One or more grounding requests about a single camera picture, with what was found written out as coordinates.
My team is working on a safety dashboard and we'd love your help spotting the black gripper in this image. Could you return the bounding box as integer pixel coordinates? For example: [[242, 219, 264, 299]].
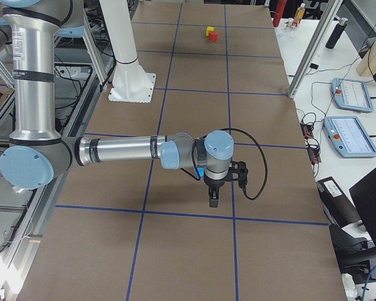
[[204, 175, 231, 208]]

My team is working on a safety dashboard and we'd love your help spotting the red wooden block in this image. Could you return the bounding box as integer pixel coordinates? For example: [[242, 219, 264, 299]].
[[208, 31, 219, 42]]

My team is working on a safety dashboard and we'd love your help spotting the yellow wooden block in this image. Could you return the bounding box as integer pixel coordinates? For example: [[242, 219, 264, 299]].
[[206, 26, 214, 36]]

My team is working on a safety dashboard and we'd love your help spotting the blue wooden block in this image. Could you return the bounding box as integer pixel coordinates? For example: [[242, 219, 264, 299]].
[[197, 167, 204, 178]]

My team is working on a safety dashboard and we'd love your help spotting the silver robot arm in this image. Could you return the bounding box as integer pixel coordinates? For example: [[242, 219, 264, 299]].
[[0, 1, 234, 207]]

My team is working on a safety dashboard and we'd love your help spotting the orange electronics board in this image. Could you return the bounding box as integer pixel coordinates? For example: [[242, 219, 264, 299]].
[[301, 124, 314, 139]]

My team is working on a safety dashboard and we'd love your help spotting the near teach pendant tablet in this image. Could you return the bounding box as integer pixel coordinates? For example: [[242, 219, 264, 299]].
[[323, 116, 376, 158]]

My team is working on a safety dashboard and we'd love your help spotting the teach pendant tablet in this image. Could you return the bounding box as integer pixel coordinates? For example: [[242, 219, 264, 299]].
[[332, 78, 373, 113], [323, 116, 376, 158]]

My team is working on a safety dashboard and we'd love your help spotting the black monitor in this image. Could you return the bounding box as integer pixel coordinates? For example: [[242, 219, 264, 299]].
[[350, 168, 376, 243]]

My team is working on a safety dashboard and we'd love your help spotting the far teach pendant tablet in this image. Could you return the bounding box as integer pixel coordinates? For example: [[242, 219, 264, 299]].
[[332, 78, 373, 113]]

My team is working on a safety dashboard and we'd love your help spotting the orange drink bottle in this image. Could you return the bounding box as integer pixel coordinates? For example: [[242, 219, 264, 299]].
[[292, 3, 305, 28]]

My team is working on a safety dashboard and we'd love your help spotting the red fire extinguisher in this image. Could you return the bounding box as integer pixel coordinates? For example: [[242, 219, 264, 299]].
[[273, 0, 286, 27]]

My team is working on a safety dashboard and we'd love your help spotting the black water bottle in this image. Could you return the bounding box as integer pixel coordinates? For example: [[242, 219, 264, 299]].
[[325, 18, 348, 50]]

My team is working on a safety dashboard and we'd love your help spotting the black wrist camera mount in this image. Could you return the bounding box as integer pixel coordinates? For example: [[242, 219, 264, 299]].
[[229, 161, 248, 190]]

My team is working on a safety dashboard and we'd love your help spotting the black camera cable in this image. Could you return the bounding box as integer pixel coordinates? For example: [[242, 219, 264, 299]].
[[219, 127, 268, 201]]

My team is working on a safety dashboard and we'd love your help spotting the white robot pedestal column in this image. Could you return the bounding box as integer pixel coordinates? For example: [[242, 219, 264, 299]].
[[100, 0, 156, 103]]

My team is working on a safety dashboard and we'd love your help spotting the aluminium frame post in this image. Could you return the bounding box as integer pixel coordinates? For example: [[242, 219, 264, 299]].
[[287, 0, 343, 98]]

